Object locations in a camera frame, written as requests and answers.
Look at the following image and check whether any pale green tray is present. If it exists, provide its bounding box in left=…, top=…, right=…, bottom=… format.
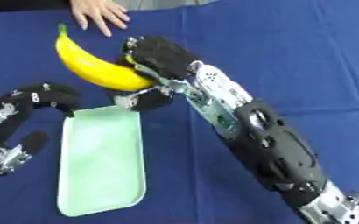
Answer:
left=55, top=104, right=149, bottom=218

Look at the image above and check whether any person's hand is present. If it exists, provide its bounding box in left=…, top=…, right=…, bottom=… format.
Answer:
left=67, top=0, right=132, bottom=39

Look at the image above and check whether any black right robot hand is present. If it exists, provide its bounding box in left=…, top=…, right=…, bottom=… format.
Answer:
left=106, top=35, right=201, bottom=112

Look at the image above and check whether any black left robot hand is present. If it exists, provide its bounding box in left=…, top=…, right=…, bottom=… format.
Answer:
left=0, top=81, right=81, bottom=177

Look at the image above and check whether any yellow banana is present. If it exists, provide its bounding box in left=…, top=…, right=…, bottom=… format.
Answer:
left=53, top=23, right=157, bottom=92

